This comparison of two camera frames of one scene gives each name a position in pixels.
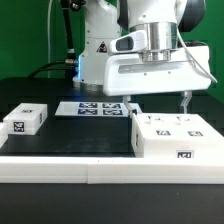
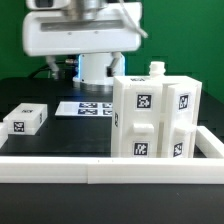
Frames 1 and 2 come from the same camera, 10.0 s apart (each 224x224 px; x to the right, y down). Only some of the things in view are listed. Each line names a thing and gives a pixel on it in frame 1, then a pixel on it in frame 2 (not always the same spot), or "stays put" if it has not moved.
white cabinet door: [157, 126] → [142, 119]
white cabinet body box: [174, 135] → [156, 77]
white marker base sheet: [92, 109] stays put
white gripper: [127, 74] → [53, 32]
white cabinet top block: [26, 119] stays put
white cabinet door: [183, 126] → [178, 119]
